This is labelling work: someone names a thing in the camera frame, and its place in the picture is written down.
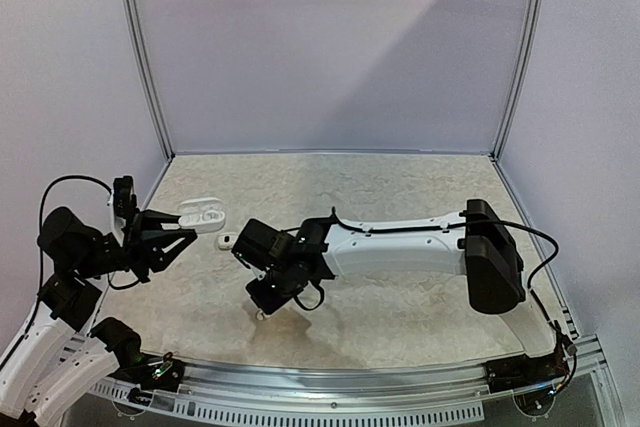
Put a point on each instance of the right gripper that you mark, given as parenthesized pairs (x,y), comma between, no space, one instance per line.
(267,298)

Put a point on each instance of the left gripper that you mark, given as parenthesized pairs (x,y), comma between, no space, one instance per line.
(145,236)

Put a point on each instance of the white earbud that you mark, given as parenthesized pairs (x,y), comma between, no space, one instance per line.
(261,315)

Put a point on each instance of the white gold-trimmed charging case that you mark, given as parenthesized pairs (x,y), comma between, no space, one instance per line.
(226,241)

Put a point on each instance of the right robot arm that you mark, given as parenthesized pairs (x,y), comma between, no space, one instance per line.
(473,243)

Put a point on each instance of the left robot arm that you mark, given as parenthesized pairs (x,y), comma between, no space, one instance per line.
(31,395)

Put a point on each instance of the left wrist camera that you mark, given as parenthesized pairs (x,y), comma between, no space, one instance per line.
(122,204)

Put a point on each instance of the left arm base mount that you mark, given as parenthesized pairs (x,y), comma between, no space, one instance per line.
(154,373)

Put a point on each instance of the white slotted cable duct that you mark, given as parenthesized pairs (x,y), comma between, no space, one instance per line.
(115,403)

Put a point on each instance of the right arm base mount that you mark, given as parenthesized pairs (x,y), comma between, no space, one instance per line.
(519,371)

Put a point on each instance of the left aluminium corner post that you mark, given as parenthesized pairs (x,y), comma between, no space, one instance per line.
(152,98)

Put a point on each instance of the aluminium corner post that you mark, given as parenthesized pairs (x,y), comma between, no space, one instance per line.
(152,98)
(518,79)

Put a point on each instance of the right aluminium corner post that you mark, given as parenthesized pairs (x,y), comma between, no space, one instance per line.
(518,79)

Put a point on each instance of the aluminium front rail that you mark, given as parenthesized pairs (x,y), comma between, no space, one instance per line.
(589,399)

